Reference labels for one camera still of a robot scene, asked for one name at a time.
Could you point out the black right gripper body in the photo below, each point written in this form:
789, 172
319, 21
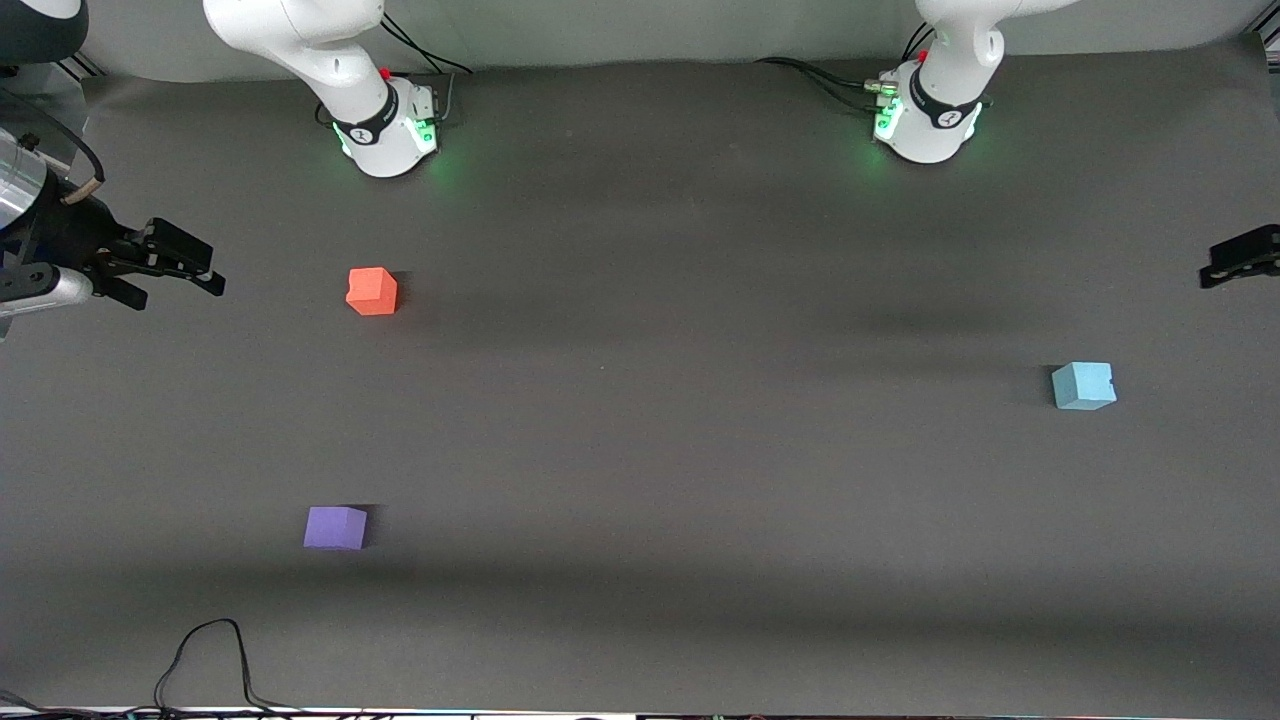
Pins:
72, 235

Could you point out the light blue foam block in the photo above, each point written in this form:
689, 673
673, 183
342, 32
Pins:
1083, 385

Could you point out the dark grey table mat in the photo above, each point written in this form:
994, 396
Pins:
700, 450

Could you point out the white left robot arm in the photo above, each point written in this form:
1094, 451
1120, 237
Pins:
930, 125

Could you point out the orange foam block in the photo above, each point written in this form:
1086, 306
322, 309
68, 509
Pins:
372, 292

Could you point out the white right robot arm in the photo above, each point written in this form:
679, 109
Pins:
380, 130

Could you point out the purple foam block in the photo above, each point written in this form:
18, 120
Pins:
335, 528

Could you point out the aluminium frame rail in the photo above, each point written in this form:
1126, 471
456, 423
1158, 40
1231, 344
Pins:
80, 68

